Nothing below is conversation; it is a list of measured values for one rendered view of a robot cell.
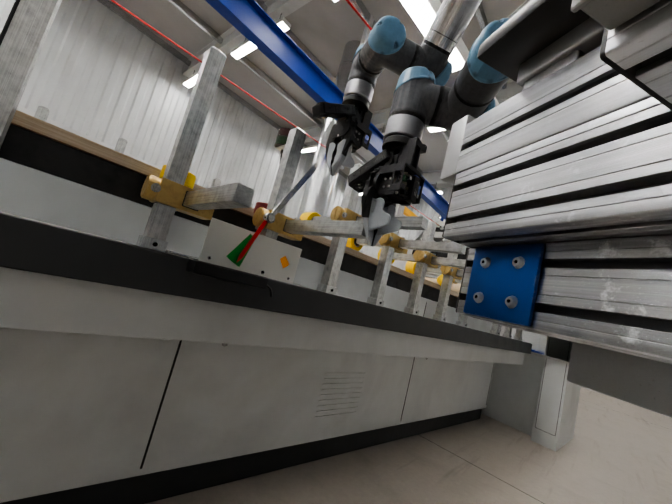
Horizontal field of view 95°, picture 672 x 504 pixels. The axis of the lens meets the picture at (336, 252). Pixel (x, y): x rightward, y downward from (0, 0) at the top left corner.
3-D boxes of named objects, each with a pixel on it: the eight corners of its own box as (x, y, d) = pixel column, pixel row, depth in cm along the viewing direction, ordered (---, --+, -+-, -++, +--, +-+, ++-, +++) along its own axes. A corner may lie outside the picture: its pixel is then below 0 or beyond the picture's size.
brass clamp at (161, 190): (212, 220, 68) (219, 198, 68) (144, 196, 59) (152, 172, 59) (202, 220, 72) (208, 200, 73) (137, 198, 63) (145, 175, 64)
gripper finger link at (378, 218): (379, 243, 55) (391, 194, 56) (355, 241, 59) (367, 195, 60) (389, 247, 57) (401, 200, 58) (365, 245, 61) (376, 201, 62)
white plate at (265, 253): (293, 284, 84) (302, 249, 85) (198, 261, 67) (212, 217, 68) (292, 284, 85) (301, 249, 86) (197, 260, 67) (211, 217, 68)
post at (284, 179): (258, 303, 79) (307, 131, 84) (246, 301, 76) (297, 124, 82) (252, 300, 81) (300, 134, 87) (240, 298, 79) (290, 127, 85)
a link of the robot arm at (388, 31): (424, 29, 71) (400, 59, 81) (381, 4, 68) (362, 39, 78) (416, 59, 70) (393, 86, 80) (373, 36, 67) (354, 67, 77)
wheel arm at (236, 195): (249, 213, 48) (257, 187, 49) (229, 205, 46) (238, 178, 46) (171, 214, 80) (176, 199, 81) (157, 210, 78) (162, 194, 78)
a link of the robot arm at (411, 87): (445, 67, 59) (402, 58, 60) (433, 119, 58) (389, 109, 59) (433, 93, 67) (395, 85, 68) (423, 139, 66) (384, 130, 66)
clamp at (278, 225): (301, 241, 85) (306, 224, 86) (259, 225, 76) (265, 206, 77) (290, 240, 89) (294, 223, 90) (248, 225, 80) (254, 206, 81)
